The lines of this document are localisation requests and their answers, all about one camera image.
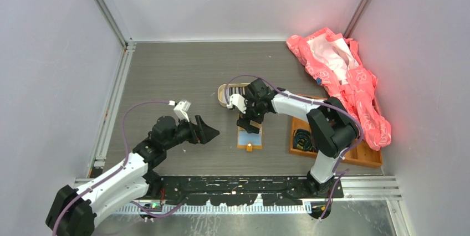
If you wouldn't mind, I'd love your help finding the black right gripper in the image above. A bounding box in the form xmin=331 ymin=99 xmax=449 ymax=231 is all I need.
xmin=237 ymin=94 xmax=267 ymax=134

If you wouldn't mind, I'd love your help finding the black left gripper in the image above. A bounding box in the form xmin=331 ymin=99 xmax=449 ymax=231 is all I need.
xmin=164 ymin=114 xmax=218 ymax=150

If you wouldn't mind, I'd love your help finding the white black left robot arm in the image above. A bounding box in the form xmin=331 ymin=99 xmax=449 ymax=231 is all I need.
xmin=45 ymin=115 xmax=219 ymax=235

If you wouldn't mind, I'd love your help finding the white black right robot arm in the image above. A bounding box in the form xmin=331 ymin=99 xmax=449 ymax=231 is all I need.
xmin=226 ymin=78 xmax=361 ymax=198

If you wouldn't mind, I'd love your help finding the stack of cards in tray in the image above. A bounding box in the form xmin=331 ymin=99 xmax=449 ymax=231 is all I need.
xmin=221 ymin=86 xmax=246 ymax=104

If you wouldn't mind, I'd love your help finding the beige oval card tray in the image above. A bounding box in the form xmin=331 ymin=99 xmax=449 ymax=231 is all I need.
xmin=217 ymin=83 xmax=248 ymax=107

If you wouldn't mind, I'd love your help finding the wooden compartment organizer box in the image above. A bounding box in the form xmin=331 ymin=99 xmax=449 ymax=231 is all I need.
xmin=289 ymin=117 xmax=383 ymax=168

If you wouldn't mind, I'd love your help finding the dark rolled tie front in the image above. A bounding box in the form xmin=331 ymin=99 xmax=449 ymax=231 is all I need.
xmin=292 ymin=129 xmax=315 ymax=152

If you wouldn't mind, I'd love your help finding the pink white garment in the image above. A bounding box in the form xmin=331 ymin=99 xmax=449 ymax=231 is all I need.
xmin=286 ymin=28 xmax=391 ymax=151

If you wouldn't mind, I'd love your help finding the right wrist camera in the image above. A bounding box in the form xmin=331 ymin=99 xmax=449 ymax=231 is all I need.
xmin=226 ymin=94 xmax=247 ymax=114

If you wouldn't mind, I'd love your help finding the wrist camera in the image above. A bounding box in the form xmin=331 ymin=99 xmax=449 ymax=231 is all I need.
xmin=168 ymin=100 xmax=191 ymax=122
xmin=226 ymin=94 xmax=247 ymax=114

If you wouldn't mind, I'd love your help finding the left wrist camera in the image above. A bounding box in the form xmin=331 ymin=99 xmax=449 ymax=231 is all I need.
xmin=168 ymin=100 xmax=191 ymax=122

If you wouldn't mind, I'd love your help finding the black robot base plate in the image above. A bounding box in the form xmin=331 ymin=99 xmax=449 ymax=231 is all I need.
xmin=142 ymin=176 xmax=344 ymax=207

